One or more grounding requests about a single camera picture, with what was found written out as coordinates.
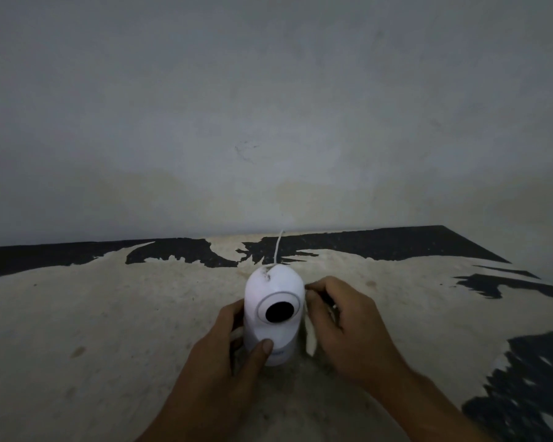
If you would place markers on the person's left hand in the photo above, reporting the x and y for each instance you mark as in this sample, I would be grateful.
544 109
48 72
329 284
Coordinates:
209 377

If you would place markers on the person's right hand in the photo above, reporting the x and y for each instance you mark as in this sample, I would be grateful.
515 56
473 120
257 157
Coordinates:
355 336

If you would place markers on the person's left thumb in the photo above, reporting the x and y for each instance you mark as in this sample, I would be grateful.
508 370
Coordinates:
257 361

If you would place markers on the person's right thumb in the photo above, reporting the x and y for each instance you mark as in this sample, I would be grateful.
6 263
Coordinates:
317 319

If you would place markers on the white security camera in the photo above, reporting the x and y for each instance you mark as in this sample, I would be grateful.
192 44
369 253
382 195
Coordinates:
273 312

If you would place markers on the person's right forearm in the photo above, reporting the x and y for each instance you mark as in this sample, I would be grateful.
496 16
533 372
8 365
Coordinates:
428 407

